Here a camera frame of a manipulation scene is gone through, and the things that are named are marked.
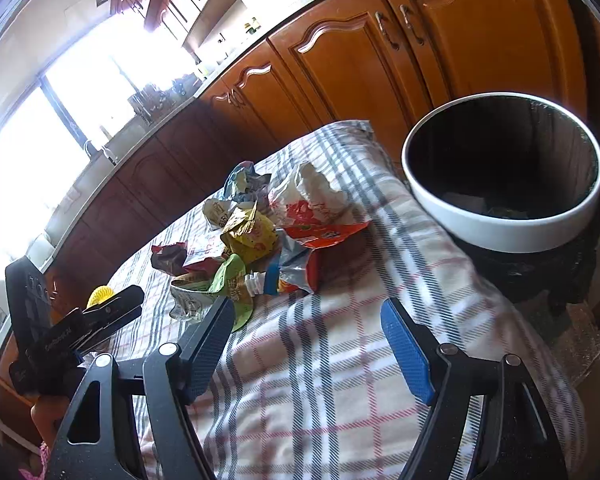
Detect green snack pouch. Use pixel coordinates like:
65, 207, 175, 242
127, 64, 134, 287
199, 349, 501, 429
208, 254, 253, 333

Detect white rimmed trash bin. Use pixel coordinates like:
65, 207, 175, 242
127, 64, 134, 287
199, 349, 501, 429
402, 92, 600, 304

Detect dark red snack wrapper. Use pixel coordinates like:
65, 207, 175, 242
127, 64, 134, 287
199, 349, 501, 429
150, 242, 187, 276

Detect yellow snack wrapper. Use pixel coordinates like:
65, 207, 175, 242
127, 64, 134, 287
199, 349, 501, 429
220, 205, 278, 264

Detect white red plastic bag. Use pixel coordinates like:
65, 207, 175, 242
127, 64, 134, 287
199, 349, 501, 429
268, 162, 350, 228

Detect kitchen faucet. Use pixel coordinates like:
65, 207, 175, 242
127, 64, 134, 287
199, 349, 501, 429
82, 126, 118, 166

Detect blue white crumpled wrapper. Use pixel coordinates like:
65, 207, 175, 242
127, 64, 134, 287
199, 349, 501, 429
223, 160, 272, 211

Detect person's left hand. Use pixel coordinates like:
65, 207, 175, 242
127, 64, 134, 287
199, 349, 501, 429
31, 396, 70, 448

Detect utensil rack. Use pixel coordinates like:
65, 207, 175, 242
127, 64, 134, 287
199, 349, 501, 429
128, 74, 202, 124

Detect seasoning bottles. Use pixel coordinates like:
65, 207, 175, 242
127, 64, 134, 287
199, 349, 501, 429
245, 18, 261, 35

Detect wooden lower cabinets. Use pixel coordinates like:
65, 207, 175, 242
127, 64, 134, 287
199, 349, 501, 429
0, 0, 594, 441

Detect pink sleeve forearm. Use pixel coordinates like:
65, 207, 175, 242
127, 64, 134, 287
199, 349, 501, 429
18, 442, 50, 480

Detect plaid tablecloth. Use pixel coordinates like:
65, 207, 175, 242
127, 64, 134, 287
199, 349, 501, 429
94, 119, 589, 480

